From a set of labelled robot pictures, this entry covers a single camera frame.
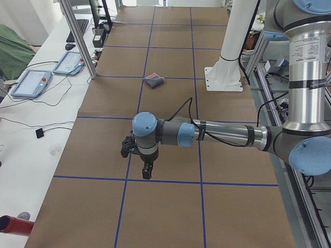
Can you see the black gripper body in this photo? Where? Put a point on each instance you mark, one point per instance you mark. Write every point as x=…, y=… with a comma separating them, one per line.
x=148, y=158

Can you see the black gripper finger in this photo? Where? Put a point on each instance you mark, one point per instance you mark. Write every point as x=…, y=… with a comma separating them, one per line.
x=147, y=170

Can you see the pink grey microfibre towel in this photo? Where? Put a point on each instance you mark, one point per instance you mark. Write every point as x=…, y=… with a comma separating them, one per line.
x=154, y=80

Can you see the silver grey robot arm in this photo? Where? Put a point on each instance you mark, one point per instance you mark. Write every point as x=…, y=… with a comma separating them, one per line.
x=303, y=141

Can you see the small black square pad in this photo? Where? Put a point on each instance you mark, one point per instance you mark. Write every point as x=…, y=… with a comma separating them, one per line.
x=39, y=133

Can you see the right teach pendant tablet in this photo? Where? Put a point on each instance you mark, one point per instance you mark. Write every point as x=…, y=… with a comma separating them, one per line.
x=70, y=64

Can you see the teach pendant tablet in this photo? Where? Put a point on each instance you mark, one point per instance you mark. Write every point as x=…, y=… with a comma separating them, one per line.
x=70, y=64
x=32, y=84

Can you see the black box with label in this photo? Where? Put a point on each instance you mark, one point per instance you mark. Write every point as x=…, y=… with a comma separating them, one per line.
x=99, y=37

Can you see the black computer mouse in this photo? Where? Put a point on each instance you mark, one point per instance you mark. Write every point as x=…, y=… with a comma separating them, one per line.
x=69, y=46

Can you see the left teach pendant tablet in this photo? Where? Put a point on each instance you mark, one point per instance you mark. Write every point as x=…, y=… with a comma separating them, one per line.
x=32, y=84

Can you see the red cylinder tube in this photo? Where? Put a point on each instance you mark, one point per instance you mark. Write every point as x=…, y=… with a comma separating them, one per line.
x=16, y=226

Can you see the black computer monitor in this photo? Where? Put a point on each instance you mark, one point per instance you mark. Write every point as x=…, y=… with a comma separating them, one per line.
x=96, y=8

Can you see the green fabric cover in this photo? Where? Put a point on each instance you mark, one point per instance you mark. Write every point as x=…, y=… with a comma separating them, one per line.
x=16, y=53

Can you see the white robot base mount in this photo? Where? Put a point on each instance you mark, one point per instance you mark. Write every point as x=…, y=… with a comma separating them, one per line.
x=225, y=74

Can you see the aluminium frame post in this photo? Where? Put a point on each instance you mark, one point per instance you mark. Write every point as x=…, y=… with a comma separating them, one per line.
x=74, y=28

